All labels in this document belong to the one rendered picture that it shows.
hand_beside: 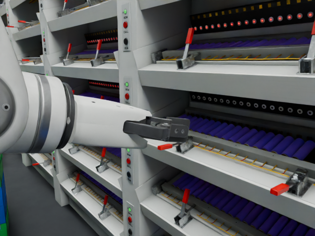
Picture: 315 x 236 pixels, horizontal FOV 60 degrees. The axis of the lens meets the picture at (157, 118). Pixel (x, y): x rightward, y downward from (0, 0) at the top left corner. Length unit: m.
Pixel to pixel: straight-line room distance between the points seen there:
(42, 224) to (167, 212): 0.78
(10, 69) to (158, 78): 0.51
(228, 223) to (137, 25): 0.53
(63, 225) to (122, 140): 1.11
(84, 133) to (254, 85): 0.32
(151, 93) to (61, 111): 0.51
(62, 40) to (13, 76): 1.20
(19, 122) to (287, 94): 0.39
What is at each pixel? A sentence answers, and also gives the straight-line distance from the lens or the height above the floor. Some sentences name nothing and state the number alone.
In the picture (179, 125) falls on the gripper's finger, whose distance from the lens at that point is 0.35.
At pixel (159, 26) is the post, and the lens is 0.79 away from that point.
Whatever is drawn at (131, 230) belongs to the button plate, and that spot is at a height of 0.21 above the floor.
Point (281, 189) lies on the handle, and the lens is 0.46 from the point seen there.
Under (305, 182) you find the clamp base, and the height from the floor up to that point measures 0.54.
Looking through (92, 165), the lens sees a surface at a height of 0.33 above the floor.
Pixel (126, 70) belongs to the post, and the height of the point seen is 0.71.
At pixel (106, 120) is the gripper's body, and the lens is 0.30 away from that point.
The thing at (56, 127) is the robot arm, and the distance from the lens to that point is 0.28.
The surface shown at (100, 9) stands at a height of 0.89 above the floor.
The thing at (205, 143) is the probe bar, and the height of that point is 0.55.
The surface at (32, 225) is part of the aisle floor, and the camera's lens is 1.45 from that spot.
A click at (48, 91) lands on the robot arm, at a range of 0.29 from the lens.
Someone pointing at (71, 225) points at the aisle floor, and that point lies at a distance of 1.39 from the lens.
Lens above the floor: 0.73
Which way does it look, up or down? 12 degrees down
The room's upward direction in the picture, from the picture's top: straight up
